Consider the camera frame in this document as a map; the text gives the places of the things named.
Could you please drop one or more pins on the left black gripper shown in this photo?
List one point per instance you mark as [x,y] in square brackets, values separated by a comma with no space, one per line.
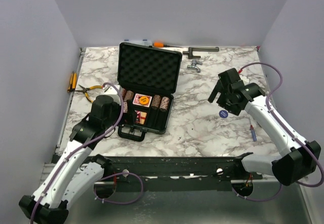
[129,117]

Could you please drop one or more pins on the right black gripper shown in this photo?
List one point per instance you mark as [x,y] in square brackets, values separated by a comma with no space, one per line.
[233,108]

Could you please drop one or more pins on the yellow big blind button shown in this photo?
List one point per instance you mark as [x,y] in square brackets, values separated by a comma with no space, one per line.
[144,100]

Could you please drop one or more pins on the blue small blind button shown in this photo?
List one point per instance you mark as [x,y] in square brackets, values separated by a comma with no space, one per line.
[223,114]

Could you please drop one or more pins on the black foam-lined carrying case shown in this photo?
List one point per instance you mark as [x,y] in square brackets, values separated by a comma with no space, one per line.
[148,71]

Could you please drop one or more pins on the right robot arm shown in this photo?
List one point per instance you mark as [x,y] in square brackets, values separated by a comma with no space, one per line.
[297,156]

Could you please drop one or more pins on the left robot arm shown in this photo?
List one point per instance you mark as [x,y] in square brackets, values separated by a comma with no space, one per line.
[52,201]

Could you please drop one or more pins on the orange playing card deck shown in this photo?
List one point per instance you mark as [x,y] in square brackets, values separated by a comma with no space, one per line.
[140,117]

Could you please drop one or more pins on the red playing card deck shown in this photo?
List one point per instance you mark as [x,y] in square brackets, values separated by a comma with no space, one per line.
[136,100]

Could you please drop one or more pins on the middle poker chip stack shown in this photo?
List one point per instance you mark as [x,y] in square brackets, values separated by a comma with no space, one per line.
[128,96]

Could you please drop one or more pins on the tall poker chip stack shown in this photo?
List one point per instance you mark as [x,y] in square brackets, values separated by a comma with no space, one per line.
[123,92]

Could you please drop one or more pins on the silver metal clamp lever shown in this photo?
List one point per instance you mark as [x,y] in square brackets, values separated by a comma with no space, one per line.
[194,65]

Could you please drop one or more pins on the blue marker pen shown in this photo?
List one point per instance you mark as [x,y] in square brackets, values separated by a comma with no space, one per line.
[253,134]

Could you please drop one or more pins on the yellow black utility knife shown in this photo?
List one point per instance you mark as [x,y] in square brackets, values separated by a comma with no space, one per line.
[72,82]

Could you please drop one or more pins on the clear plastic organizer box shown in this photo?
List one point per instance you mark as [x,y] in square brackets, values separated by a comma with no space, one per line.
[143,42]

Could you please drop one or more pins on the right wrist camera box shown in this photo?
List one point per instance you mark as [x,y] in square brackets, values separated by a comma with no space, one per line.
[230,79]

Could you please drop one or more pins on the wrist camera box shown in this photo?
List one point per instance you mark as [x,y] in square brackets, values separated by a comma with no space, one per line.
[230,79]
[113,93]

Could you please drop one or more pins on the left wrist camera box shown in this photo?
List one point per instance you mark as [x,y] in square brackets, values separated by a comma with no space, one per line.
[113,93]

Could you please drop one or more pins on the grey metal t-handle bar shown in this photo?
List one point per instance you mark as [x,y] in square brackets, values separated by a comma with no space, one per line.
[189,52]

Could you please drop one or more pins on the yellow handled pliers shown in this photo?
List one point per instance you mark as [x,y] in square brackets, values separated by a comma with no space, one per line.
[85,91]

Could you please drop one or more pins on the black metal base rail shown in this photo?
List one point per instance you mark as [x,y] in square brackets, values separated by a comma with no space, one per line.
[170,174]

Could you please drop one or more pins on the orange handled screwdriver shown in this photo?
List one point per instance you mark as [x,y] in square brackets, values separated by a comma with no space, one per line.
[163,45]

